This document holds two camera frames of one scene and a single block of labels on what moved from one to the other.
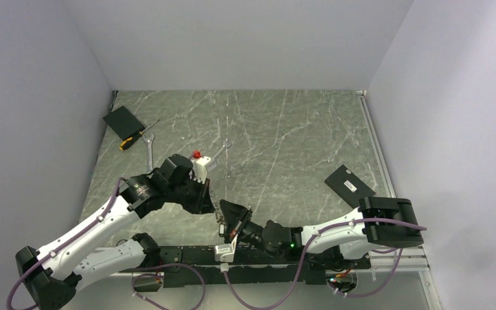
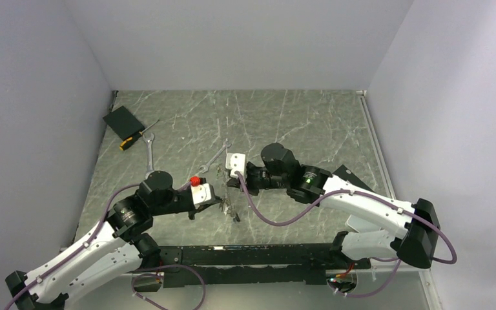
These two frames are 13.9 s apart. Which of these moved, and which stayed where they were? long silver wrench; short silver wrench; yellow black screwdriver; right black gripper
Moved: right black gripper
Stayed: long silver wrench; short silver wrench; yellow black screwdriver
